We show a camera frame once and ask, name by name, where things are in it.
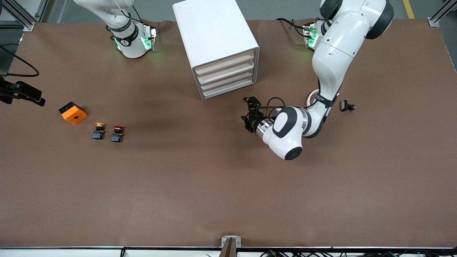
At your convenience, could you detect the yellow push button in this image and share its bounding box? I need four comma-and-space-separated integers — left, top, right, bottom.
92, 122, 106, 140

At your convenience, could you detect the orange box with hole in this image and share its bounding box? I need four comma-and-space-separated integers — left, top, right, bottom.
59, 101, 88, 125

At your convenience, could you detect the brown paper table cover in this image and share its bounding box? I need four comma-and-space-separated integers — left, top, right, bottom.
0, 19, 457, 248

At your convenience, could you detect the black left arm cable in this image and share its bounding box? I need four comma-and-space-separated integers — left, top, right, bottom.
266, 97, 286, 118

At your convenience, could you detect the white curved plastic bracket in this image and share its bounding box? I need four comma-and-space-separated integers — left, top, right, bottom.
306, 89, 320, 109

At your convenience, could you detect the aluminium frame post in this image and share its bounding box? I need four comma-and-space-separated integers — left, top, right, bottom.
428, 0, 457, 28
0, 0, 47, 32

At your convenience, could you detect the black base cable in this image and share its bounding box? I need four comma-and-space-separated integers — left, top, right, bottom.
120, 4, 143, 26
276, 17, 309, 38

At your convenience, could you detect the bundle of dark cables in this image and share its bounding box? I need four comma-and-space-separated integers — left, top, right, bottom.
261, 250, 457, 257

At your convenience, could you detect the white table edge rail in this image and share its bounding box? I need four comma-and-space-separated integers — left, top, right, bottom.
0, 246, 457, 257

